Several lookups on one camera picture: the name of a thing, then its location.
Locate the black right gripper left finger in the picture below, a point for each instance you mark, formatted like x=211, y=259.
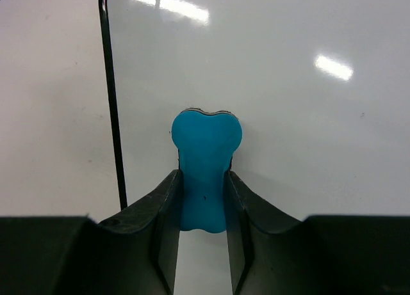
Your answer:
x=131, y=252

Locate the black framed whiteboard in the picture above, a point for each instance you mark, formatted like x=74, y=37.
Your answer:
x=321, y=89

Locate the blue bone-shaped eraser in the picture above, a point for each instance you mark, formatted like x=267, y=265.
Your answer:
x=206, y=142

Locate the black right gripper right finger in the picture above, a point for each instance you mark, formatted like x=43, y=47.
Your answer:
x=271, y=252

